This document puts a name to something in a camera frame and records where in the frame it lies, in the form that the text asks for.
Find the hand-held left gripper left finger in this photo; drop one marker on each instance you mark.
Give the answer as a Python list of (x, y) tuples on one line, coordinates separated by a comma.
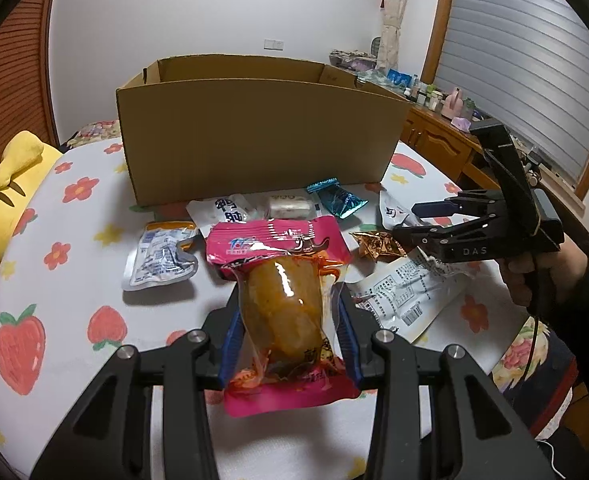
[(231, 347)]

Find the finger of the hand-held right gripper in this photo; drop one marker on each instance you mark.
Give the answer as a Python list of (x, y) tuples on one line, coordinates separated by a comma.
[(444, 207), (419, 240)]

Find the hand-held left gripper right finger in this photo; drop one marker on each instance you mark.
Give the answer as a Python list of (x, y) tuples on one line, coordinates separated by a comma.
[(348, 342)]

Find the white packet with printed label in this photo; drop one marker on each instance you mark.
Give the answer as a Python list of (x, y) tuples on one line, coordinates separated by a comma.
[(404, 295)]

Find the pink snack packet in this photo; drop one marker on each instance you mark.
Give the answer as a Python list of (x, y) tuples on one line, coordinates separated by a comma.
[(279, 300)]

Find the teal foil candy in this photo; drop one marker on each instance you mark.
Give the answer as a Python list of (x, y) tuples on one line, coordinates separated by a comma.
[(339, 200)]

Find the white snack bar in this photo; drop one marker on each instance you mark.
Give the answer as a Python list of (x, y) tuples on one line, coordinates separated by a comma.
[(287, 206)]

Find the cardboard box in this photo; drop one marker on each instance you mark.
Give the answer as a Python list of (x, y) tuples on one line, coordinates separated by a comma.
[(254, 145)]

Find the person's right hand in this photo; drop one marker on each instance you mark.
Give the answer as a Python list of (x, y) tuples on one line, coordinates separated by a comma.
[(519, 280)]

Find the small white snack packet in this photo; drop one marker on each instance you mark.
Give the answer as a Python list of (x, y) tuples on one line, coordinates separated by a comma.
[(392, 212)]

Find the gold foil wrapper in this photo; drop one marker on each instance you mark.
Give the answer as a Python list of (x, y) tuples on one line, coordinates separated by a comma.
[(379, 245)]

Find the wooden dresser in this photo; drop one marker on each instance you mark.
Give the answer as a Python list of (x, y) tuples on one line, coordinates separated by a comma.
[(439, 145)]

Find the purple small item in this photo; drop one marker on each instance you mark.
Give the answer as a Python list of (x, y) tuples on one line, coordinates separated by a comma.
[(463, 123)]

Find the row of small bottles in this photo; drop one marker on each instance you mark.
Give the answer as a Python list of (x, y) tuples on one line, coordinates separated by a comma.
[(424, 94)]

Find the silver snack packet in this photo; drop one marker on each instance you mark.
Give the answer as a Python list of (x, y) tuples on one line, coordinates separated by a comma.
[(157, 257)]

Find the white snack packet blue print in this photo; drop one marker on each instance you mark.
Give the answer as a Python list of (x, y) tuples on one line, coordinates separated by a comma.
[(227, 210)]

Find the grey window blinds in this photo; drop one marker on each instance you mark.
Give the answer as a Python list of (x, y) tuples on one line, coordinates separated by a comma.
[(524, 60)]

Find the dark floral cloth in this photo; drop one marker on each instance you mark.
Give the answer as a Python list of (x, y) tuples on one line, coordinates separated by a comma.
[(534, 360)]

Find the pile of folded cloths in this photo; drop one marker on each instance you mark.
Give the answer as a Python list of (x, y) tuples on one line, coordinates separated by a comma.
[(354, 58)]

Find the strawberry flower printed sheet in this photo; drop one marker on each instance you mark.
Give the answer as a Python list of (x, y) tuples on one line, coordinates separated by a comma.
[(74, 240)]

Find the beige curtain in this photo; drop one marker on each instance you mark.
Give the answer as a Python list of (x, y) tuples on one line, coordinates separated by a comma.
[(392, 25)]

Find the yellow plush pillow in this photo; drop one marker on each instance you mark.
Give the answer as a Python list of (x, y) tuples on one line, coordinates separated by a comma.
[(4, 210)]

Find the wooden ribbed closet door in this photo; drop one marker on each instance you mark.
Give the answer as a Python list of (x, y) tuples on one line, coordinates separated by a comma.
[(14, 85)]

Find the wooden window frame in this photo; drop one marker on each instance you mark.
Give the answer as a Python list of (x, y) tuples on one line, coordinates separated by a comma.
[(444, 20)]

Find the white wall switch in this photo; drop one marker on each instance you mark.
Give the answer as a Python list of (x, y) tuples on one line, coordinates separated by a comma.
[(274, 44)]

